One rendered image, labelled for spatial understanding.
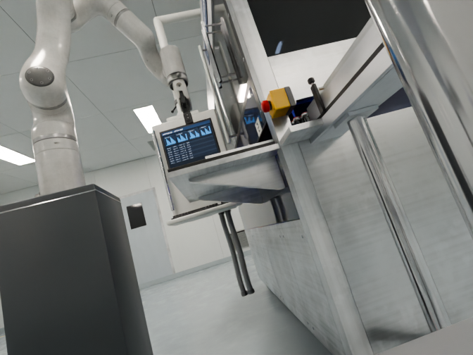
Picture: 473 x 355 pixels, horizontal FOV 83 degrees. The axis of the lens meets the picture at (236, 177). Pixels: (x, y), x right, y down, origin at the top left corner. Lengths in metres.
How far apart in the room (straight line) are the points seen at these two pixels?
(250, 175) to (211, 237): 5.48
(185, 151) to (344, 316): 1.47
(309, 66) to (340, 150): 0.34
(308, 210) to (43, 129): 0.86
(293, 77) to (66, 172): 0.83
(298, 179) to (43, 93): 0.83
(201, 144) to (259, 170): 1.03
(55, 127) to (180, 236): 5.67
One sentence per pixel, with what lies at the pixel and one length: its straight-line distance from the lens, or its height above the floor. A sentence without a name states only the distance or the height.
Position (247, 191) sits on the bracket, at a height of 0.82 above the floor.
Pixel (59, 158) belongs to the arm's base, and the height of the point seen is 0.98.
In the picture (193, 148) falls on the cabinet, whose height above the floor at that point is 1.29.
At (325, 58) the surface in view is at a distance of 1.17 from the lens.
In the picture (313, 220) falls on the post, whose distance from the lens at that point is 0.93.
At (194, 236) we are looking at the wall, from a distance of 6.46.
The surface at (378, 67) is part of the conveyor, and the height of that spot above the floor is 0.86.
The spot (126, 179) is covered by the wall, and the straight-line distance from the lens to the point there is 6.94.
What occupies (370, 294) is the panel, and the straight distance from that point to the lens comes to 1.02.
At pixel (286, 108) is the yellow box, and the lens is 0.91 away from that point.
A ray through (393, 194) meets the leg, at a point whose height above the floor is 0.60.
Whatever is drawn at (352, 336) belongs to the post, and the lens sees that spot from 1.01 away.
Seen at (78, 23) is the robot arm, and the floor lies 1.58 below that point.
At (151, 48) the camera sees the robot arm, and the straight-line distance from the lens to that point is 1.28.
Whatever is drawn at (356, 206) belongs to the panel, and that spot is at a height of 0.59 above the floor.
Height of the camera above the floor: 0.63
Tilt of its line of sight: 11 degrees up
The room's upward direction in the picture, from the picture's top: 17 degrees counter-clockwise
